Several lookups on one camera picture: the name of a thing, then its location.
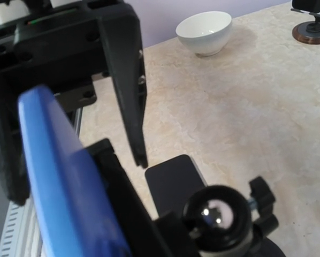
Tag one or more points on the black clamp phone stand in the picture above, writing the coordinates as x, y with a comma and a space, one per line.
216, 220

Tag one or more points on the phone with dark-blue case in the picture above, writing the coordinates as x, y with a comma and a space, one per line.
75, 215

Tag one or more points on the folding phone stand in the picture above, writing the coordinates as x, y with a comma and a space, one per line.
308, 32

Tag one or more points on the phone with teal case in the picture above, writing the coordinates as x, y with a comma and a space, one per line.
173, 182

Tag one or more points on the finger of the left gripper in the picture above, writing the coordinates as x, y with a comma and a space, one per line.
13, 173
122, 44

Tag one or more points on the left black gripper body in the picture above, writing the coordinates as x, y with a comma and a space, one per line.
61, 49

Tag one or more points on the white bowl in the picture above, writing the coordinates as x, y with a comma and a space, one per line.
205, 33

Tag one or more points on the phone with lilac case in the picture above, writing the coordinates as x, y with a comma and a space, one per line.
306, 6

